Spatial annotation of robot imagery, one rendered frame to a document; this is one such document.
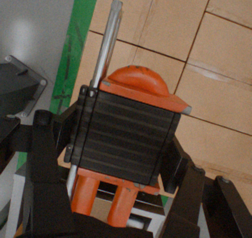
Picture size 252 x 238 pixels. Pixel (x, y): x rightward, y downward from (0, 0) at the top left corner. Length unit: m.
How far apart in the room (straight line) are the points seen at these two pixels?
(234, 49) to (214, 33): 0.10
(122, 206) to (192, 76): 0.72
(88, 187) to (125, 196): 0.04
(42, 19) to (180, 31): 0.93
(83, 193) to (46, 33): 1.33
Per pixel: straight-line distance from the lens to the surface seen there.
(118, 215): 0.23
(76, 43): 1.42
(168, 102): 0.16
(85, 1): 1.44
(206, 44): 0.89
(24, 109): 1.58
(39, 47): 1.50
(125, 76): 0.17
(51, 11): 1.49
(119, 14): 0.17
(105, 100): 0.16
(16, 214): 1.18
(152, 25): 0.85
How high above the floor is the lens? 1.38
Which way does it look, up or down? 75 degrees down
